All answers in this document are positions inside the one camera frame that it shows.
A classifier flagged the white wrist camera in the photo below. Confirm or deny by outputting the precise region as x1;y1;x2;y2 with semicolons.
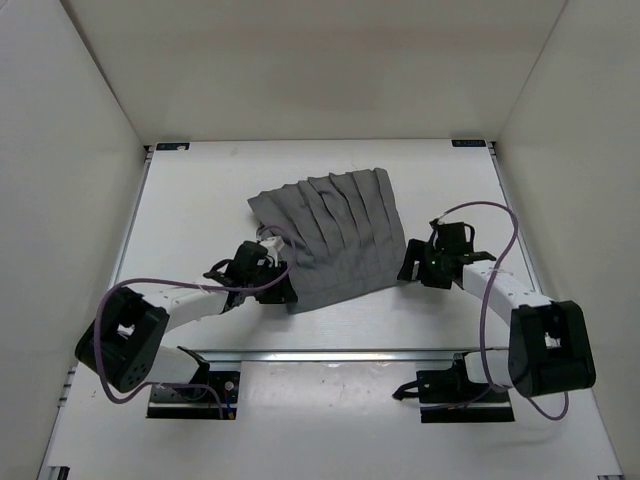
258;236;285;265
429;215;447;232

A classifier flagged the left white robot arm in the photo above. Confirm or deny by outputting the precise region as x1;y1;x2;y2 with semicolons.
74;235;298;405

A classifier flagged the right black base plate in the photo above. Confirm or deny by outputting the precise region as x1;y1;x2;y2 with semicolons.
392;366;515;424

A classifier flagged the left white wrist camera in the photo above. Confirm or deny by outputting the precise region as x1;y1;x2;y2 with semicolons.
258;236;285;265

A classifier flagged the grey pleated skirt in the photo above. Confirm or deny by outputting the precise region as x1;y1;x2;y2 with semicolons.
248;168;406;314

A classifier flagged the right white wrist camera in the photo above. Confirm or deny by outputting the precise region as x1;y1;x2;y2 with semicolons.
429;215;447;232

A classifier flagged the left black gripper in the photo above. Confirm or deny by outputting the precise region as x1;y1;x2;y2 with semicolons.
247;260;297;303

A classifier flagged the left blue corner label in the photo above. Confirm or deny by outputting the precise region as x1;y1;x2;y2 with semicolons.
155;142;190;151

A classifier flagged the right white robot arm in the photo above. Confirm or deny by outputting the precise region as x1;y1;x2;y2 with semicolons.
398;222;596;401

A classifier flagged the blue corner label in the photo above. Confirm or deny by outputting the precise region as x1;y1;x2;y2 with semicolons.
451;139;486;148
155;142;190;151

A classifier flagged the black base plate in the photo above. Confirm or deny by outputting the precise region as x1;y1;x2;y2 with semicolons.
146;362;241;421
392;366;515;424

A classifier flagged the right blue corner label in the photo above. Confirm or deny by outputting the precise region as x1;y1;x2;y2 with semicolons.
451;139;486;148

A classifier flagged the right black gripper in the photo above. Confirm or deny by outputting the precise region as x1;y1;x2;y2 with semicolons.
398;240;450;290

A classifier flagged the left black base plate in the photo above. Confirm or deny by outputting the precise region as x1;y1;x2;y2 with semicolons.
146;362;241;421

